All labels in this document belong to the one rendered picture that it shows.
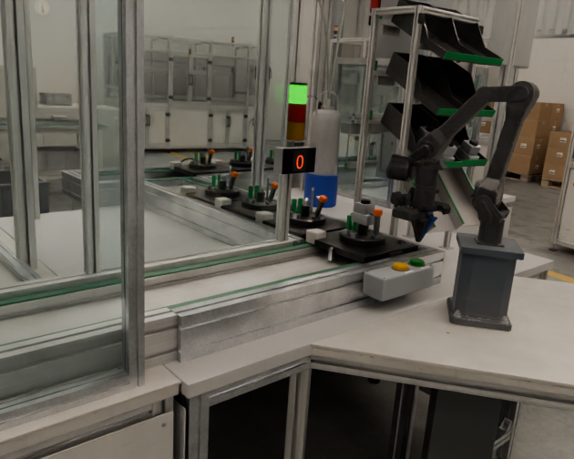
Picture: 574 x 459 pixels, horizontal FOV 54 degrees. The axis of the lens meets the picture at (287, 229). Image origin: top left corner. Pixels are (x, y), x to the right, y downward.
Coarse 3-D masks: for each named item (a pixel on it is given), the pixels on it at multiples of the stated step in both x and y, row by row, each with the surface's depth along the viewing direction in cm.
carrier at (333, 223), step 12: (312, 192) 190; (300, 204) 188; (312, 204) 191; (300, 216) 181; (312, 216) 186; (324, 216) 187; (300, 228) 178; (312, 228) 179; (324, 228) 180; (336, 228) 180
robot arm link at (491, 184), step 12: (516, 84) 127; (528, 84) 126; (528, 96) 126; (516, 108) 128; (528, 108) 128; (516, 120) 130; (504, 132) 131; (516, 132) 130; (504, 144) 132; (504, 156) 132; (492, 168) 134; (504, 168) 133; (480, 180) 138; (492, 180) 135; (480, 192) 135; (492, 192) 134
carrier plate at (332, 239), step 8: (328, 232) 174; (336, 232) 175; (320, 240) 165; (328, 240) 165; (336, 240) 166; (392, 240) 170; (328, 248) 162; (336, 248) 159; (344, 248) 159; (352, 248) 159; (360, 248) 160; (368, 248) 160; (376, 248) 161; (384, 248) 162; (392, 248) 162; (400, 248) 163; (408, 248) 164; (416, 248) 167; (344, 256) 157; (352, 256) 155; (360, 256) 153; (368, 256) 153; (376, 256) 155; (384, 256) 157
